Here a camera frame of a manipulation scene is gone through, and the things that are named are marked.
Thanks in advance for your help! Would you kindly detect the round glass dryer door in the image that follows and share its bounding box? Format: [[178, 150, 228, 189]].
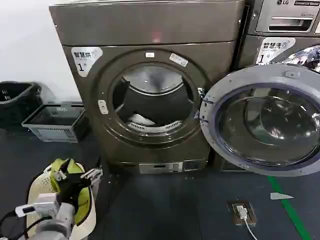
[[199, 63, 320, 177]]

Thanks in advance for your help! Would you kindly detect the grey plastic crate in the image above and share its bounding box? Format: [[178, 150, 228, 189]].
[[20, 103, 88, 144]]

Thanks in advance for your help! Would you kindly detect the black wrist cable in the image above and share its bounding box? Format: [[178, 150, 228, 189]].
[[0, 209, 52, 240]]

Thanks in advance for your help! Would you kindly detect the white plug and cable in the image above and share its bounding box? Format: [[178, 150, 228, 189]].
[[236, 204, 262, 240]]

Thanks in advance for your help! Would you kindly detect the grey triangular tape piece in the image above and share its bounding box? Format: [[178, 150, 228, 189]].
[[269, 191, 295, 201]]

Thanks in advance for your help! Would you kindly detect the yellow-green garment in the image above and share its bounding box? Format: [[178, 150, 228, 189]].
[[49, 157, 93, 226]]

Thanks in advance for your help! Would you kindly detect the white cloth in drum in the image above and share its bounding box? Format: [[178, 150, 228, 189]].
[[126, 113, 158, 127]]

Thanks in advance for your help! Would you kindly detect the silver stacked laundry machine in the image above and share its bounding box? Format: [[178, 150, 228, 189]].
[[252, 0, 320, 39]]

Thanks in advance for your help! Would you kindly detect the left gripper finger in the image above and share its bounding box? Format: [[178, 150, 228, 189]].
[[79, 165, 104, 181], [51, 159, 70, 183]]

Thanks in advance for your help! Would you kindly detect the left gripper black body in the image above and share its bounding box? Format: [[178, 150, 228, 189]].
[[58, 172, 89, 210]]

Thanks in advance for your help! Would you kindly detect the green floor tape strip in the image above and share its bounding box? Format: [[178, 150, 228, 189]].
[[265, 174, 313, 240]]

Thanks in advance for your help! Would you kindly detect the grey front-load dryer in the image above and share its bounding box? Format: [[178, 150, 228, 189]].
[[48, 0, 248, 175]]

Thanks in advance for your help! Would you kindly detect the cream white laundry basket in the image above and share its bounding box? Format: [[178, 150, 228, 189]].
[[26, 161, 97, 239]]

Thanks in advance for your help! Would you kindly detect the black plastic basket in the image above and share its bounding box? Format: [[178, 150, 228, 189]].
[[0, 80, 44, 129]]

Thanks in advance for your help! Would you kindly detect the metal floor socket box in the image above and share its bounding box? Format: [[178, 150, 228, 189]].
[[226, 199, 257, 227]]

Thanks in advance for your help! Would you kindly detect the grey washer with glass door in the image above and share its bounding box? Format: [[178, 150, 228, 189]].
[[219, 34, 320, 173]]

